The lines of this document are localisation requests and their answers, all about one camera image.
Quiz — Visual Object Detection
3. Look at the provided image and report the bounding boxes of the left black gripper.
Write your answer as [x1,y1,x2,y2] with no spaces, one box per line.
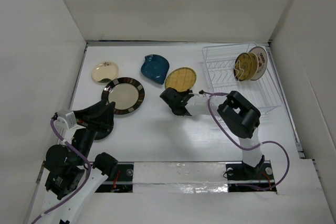
[73,98,115,164]

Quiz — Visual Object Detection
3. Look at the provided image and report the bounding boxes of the black round dish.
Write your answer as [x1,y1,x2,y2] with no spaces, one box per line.
[93,124,114,141]

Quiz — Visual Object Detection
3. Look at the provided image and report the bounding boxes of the woven bamboo plate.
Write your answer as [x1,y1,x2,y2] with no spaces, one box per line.
[164,67,197,92]

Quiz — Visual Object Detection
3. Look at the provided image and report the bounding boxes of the black rimmed striped plate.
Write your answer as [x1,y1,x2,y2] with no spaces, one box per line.
[101,77,145,115]

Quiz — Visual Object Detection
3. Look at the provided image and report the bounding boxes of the blue leaf shaped dish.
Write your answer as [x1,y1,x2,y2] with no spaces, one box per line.
[140,54,170,84]

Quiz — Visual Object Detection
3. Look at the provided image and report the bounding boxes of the cream plate with floral print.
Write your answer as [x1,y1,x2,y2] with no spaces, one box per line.
[91,61,119,83]

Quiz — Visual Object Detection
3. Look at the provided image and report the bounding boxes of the gold and black plate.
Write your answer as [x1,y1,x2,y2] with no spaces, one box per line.
[234,53,252,81]

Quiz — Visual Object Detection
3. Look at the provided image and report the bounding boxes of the cream plate with red marks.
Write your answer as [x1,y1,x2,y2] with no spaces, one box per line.
[248,52,259,80]

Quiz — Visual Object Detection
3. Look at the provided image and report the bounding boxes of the white plate with red characters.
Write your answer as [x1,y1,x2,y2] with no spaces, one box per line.
[249,46,268,81]

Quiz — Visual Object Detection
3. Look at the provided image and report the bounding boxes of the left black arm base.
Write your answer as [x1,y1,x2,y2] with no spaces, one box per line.
[96,162,134,193]

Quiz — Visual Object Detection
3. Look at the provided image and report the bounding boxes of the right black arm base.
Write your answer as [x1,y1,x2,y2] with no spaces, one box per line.
[223,161,277,193]

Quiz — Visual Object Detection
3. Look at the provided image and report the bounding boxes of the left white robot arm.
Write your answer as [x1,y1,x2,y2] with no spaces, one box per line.
[33,100,118,223]

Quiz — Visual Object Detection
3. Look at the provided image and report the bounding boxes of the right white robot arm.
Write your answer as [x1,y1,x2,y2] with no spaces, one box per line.
[160,88,265,178]

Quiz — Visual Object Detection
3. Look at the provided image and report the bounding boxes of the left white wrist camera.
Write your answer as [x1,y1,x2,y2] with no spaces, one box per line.
[53,110,77,130]

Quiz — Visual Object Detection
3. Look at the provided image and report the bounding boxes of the white wire dish rack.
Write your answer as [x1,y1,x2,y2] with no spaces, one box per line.
[202,42,282,114]

